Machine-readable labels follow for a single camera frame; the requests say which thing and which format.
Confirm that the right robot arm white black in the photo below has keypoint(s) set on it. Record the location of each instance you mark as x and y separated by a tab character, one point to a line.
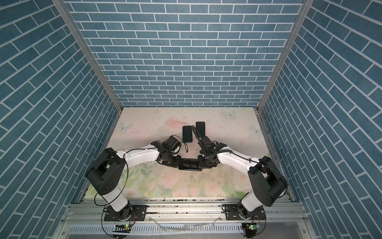
267	183

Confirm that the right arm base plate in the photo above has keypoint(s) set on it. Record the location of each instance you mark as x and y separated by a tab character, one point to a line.
234	212

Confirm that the white phone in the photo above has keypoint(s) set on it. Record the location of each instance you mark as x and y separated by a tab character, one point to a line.
189	165

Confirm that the black phone screen up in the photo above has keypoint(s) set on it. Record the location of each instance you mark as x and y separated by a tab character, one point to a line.
187	132

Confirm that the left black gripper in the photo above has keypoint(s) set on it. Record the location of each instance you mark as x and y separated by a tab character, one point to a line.
176	164

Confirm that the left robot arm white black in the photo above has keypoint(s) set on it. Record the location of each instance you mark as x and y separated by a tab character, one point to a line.
105	173

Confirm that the white slotted cable duct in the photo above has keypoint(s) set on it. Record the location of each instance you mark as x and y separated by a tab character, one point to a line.
153	229

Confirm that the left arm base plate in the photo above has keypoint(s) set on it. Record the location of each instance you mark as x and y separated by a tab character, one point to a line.
130	213

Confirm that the aluminium front rail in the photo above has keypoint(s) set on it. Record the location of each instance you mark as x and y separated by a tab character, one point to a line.
186	211

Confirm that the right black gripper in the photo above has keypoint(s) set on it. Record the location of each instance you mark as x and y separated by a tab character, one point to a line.
200	163

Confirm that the blue phone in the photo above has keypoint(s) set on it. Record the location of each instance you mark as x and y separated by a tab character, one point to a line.
201	128

